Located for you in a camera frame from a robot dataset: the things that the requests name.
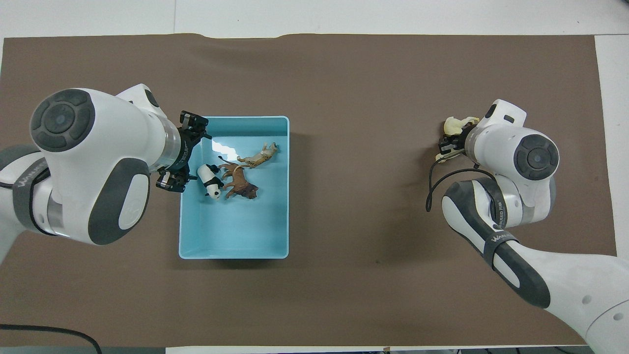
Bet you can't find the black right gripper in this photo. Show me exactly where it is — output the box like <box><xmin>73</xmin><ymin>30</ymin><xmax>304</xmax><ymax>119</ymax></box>
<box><xmin>439</xmin><ymin>123</ymin><xmax>476</xmax><ymax>158</ymax></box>

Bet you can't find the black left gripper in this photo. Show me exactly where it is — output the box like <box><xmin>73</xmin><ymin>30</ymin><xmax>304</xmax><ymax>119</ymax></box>
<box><xmin>156</xmin><ymin>111</ymin><xmax>212</xmax><ymax>193</ymax></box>

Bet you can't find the cream horse toy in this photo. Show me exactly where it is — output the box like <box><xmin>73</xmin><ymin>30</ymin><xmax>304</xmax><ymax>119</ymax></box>
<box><xmin>435</xmin><ymin>117</ymin><xmax>480</xmax><ymax>163</ymax></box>

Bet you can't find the black white panda toy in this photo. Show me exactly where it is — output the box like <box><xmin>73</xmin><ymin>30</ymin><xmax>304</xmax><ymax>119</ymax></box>
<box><xmin>197</xmin><ymin>164</ymin><xmax>223</xmax><ymax>201</ymax></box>

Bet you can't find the brown lion toy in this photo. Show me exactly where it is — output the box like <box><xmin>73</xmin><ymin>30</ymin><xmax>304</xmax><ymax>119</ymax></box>
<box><xmin>218</xmin><ymin>157</ymin><xmax>259</xmax><ymax>200</ymax></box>

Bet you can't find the orange spotted tiger toy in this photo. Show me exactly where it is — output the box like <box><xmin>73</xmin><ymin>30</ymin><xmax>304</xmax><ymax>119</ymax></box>
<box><xmin>237</xmin><ymin>142</ymin><xmax>279</xmax><ymax>169</ymax></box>

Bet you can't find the light blue storage box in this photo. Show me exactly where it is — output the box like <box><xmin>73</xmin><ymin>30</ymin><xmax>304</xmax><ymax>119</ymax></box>
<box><xmin>178</xmin><ymin>116</ymin><xmax>289</xmax><ymax>260</ymax></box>

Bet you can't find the brown table mat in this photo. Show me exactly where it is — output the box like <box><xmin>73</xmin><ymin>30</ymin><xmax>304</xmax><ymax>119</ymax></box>
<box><xmin>0</xmin><ymin>33</ymin><xmax>617</xmax><ymax>347</ymax></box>

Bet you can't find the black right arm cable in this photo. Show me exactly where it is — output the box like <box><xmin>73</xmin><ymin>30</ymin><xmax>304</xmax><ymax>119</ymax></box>
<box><xmin>425</xmin><ymin>152</ymin><xmax>498</xmax><ymax>213</ymax></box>

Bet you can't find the black loose cable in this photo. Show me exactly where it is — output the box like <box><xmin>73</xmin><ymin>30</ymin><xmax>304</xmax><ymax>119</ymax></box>
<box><xmin>0</xmin><ymin>324</ymin><xmax>103</xmax><ymax>354</ymax></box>

